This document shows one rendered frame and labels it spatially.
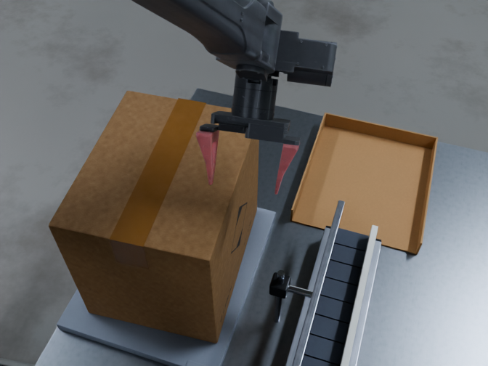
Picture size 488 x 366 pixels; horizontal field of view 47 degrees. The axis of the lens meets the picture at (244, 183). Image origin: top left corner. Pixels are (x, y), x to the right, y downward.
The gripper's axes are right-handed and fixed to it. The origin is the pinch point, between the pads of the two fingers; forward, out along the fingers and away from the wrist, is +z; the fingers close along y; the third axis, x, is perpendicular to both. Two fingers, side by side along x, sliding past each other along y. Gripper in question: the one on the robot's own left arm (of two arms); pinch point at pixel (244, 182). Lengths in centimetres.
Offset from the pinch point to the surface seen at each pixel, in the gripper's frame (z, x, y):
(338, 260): 17.0, 25.1, 16.7
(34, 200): 46, 132, -96
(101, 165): 1.9, 6.8, -22.9
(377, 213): 10.6, 40.1, 24.5
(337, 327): 25.5, 14.8, 17.4
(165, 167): 0.9, 7.7, -13.1
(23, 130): 23, 161, -117
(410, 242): 14.4, 35.3, 31.2
